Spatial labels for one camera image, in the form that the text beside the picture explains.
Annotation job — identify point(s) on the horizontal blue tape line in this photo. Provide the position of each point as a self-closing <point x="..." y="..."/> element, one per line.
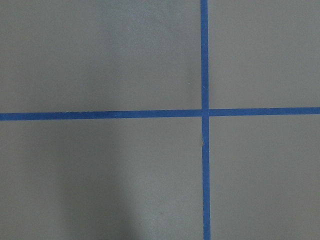
<point x="173" y="113"/>

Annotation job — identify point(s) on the vertical blue tape line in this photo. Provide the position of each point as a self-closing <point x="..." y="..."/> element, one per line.
<point x="205" y="128"/>

